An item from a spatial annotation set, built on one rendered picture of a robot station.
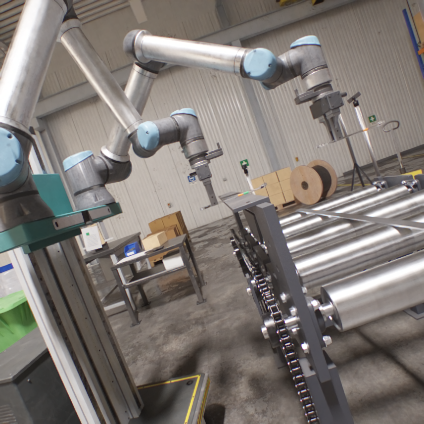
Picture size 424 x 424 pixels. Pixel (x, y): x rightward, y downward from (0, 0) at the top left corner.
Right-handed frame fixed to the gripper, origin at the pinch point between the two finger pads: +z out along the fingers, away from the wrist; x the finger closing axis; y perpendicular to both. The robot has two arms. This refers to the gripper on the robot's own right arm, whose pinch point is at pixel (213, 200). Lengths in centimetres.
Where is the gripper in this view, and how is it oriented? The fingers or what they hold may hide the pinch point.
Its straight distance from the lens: 112.4
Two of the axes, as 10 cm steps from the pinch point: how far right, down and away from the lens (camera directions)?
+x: -0.1, 0.9, -10.0
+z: 3.4, 9.4, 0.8
